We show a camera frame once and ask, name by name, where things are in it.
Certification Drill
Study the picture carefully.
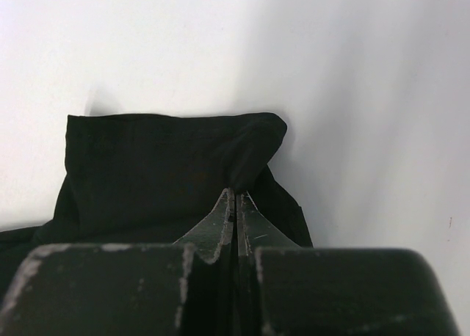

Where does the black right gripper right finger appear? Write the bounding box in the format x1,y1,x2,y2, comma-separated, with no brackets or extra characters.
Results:
236,194,459,335

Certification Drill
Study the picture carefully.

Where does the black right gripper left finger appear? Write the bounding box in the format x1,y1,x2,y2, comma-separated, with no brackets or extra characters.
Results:
1,190,234,335

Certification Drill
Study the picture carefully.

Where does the black graphic t-shirt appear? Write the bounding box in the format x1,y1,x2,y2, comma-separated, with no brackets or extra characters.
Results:
0,111,314,249

